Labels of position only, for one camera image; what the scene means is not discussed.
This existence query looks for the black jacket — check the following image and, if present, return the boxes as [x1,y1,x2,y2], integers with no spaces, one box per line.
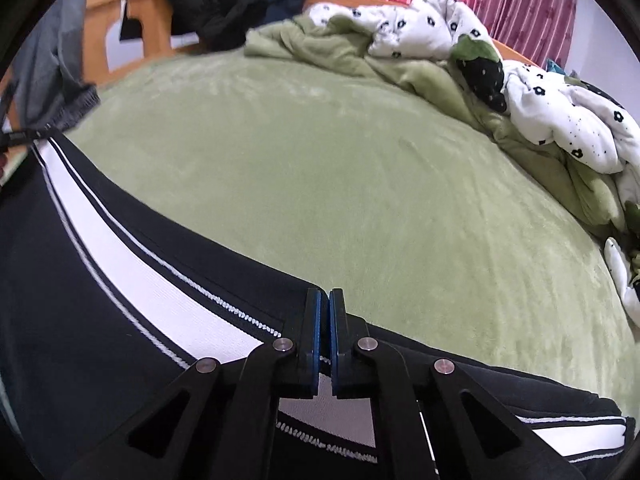
[147,0,271,53]

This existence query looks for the wooden bed frame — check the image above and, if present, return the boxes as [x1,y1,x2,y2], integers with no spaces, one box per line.
[0,0,543,133]

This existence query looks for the floral quilt with green lining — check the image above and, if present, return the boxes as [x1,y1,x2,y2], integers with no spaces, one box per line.
[244,0,640,321]

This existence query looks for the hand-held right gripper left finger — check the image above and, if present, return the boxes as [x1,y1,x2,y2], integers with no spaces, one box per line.
[60,287,325,480]

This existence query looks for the navy garment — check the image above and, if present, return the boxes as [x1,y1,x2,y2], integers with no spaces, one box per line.
[260,0,311,26]

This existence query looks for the grey jeans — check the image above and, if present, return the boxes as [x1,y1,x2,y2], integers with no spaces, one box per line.
[10,0,101,133]

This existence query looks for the green fleece bed sheet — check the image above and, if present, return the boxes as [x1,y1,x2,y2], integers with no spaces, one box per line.
[65,50,640,411]

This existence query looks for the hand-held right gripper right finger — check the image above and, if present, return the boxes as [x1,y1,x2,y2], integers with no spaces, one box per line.
[328,287,588,480]

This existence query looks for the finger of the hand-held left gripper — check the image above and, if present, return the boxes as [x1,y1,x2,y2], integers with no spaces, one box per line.
[0,127,51,153]

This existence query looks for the black pants with white stripe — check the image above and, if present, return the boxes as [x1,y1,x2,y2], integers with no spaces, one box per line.
[0,132,638,480]

